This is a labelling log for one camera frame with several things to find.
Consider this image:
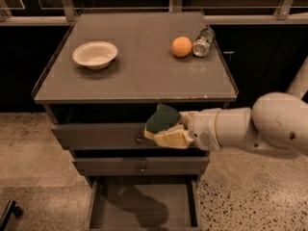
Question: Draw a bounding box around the green and yellow sponge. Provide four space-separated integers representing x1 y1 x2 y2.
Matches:
144 104 181 140

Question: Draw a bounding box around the green soda can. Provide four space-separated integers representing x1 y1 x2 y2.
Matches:
192 28 216 57

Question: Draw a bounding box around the black caster wheel base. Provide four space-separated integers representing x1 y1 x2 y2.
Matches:
0 200 23 231

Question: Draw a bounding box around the orange fruit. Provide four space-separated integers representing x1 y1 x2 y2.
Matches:
171 37 193 58

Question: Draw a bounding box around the white paper bowl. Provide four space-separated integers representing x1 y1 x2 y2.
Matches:
72 41 118 70

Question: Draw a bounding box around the grey top drawer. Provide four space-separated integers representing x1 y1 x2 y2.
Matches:
52 123 198 150

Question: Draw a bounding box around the grey open bottom drawer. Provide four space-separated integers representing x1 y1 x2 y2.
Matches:
85 175 202 231

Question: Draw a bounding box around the grey middle drawer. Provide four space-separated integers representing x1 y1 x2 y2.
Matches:
73 157 209 176

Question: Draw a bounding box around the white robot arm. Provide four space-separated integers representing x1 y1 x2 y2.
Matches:
144 64 308 155

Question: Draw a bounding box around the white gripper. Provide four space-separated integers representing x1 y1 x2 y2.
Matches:
154 108 220 151

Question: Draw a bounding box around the metal railing frame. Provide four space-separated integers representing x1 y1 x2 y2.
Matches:
0 0 308 25

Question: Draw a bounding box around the grey drawer cabinet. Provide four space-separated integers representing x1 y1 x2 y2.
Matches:
31 11 240 231

